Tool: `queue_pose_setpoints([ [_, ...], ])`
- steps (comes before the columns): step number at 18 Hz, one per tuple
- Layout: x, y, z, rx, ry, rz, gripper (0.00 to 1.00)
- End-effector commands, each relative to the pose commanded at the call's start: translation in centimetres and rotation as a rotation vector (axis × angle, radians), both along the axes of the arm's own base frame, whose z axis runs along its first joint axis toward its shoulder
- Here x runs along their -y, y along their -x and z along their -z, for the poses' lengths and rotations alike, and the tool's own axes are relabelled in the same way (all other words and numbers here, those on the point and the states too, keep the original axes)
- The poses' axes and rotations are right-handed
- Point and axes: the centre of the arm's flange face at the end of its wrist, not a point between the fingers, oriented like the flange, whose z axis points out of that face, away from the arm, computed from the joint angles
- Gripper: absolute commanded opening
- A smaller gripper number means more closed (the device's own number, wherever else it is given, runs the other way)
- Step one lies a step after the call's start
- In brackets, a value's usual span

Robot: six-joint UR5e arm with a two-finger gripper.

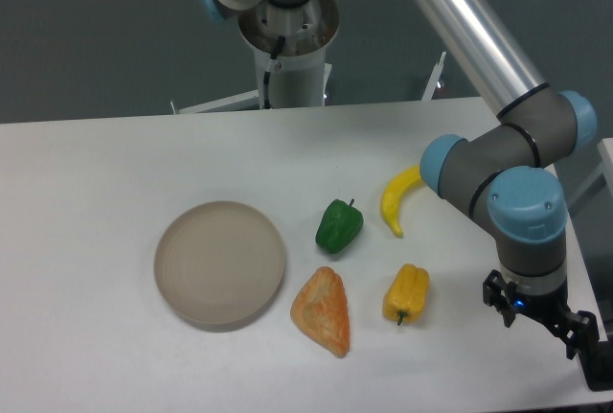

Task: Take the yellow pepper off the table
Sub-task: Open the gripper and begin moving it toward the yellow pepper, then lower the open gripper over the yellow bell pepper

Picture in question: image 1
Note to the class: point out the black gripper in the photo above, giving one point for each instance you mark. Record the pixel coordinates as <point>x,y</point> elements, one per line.
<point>577,330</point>

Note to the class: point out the beige round plate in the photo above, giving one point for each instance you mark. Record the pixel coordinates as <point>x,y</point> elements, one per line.
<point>219,265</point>

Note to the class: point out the yellow bell pepper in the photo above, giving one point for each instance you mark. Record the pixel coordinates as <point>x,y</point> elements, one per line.
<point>405,299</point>

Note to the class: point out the white metal base frame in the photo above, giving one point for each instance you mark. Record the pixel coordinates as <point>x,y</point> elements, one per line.
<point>251,100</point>

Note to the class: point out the green bell pepper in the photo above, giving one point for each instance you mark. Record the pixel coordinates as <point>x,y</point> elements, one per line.
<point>339,225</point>

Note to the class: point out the orange triangular pastry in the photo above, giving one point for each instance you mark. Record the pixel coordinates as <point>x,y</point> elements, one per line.
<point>320,311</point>

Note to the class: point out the yellow banana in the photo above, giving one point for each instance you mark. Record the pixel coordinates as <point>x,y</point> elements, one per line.
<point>401,185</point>

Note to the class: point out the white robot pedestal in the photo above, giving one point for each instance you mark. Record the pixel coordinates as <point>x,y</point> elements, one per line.
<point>289,44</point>

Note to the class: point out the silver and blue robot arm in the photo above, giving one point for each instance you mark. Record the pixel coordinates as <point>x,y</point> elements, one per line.
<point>500,180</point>

